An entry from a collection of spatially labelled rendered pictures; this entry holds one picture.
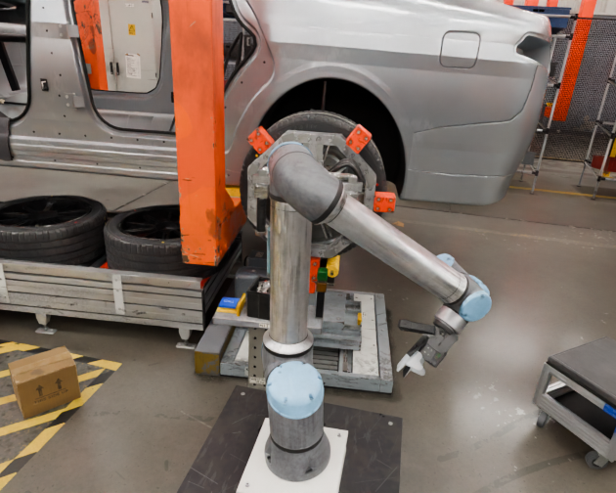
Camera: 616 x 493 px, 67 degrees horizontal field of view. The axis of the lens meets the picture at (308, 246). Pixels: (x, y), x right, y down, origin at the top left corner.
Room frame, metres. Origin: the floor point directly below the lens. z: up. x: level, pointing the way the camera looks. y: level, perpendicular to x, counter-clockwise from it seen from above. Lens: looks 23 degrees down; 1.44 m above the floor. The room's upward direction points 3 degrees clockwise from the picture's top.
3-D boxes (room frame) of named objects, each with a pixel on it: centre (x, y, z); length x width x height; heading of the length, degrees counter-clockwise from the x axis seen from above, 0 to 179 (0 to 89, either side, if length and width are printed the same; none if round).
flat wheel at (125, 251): (2.42, 0.79, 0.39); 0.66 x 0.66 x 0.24
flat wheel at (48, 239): (2.48, 1.51, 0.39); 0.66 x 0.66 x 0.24
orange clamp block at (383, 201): (1.92, -0.31, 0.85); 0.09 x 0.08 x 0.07; 86
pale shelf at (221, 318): (1.63, 0.14, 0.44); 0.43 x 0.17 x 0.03; 86
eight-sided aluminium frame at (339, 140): (1.94, 0.00, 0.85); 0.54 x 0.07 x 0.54; 86
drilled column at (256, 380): (1.63, 0.17, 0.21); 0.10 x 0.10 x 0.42; 86
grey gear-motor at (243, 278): (2.22, 0.25, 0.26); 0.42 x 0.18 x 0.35; 176
